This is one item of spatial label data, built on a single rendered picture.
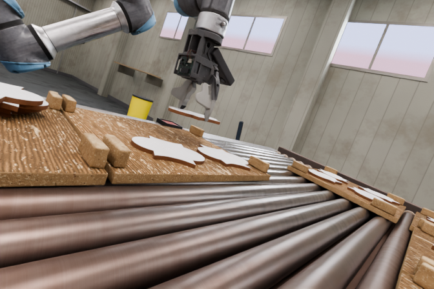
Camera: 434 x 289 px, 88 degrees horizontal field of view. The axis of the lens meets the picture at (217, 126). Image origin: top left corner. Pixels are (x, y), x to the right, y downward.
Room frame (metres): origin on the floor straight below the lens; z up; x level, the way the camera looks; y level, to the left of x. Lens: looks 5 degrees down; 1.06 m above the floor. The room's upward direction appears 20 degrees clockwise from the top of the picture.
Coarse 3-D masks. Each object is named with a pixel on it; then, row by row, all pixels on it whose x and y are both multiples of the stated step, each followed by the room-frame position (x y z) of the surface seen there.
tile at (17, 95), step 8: (0, 88) 0.32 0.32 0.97; (8, 88) 0.34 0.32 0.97; (16, 88) 0.36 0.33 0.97; (0, 96) 0.29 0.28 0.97; (8, 96) 0.30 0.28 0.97; (16, 96) 0.31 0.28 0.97; (24, 96) 0.33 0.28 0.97; (32, 96) 0.34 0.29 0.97; (40, 96) 0.36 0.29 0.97; (24, 104) 0.31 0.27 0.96; (32, 104) 0.32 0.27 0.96; (40, 104) 0.34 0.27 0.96
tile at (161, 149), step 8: (136, 144) 0.39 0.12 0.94; (144, 144) 0.40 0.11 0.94; (152, 144) 0.42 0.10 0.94; (160, 144) 0.44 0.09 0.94; (168, 144) 0.46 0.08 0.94; (176, 144) 0.49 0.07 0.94; (152, 152) 0.38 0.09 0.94; (160, 152) 0.39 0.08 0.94; (168, 152) 0.40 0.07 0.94; (176, 152) 0.42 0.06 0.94; (184, 152) 0.44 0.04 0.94; (192, 152) 0.47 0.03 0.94; (168, 160) 0.38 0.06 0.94; (176, 160) 0.39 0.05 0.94; (184, 160) 0.39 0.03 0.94; (192, 160) 0.41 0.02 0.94; (200, 160) 0.43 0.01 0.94
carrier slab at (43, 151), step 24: (0, 120) 0.29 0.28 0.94; (24, 120) 0.32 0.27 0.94; (48, 120) 0.36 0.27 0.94; (0, 144) 0.23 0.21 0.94; (24, 144) 0.25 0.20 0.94; (48, 144) 0.27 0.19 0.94; (72, 144) 0.30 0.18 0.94; (0, 168) 0.19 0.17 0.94; (24, 168) 0.20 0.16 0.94; (48, 168) 0.22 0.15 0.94; (72, 168) 0.24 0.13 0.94; (96, 168) 0.26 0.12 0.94
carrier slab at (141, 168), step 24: (72, 120) 0.41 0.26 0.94; (96, 120) 0.48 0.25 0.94; (120, 120) 0.56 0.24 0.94; (192, 144) 0.59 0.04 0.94; (120, 168) 0.28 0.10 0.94; (144, 168) 0.31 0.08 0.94; (168, 168) 0.34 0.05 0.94; (192, 168) 0.39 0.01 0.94; (216, 168) 0.45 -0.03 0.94; (240, 168) 0.52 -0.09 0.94
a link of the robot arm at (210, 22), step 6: (204, 12) 0.54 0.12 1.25; (210, 12) 0.54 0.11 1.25; (198, 18) 0.56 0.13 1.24; (204, 18) 0.54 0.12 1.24; (210, 18) 0.54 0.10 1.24; (216, 18) 0.54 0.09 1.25; (222, 18) 0.55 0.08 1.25; (198, 24) 0.55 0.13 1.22; (204, 24) 0.54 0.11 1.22; (210, 24) 0.54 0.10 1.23; (216, 24) 0.54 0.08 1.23; (222, 24) 0.54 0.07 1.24; (204, 30) 0.55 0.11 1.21; (210, 30) 0.54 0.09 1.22; (216, 30) 0.54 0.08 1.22; (222, 30) 0.55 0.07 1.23; (222, 36) 0.56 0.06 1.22
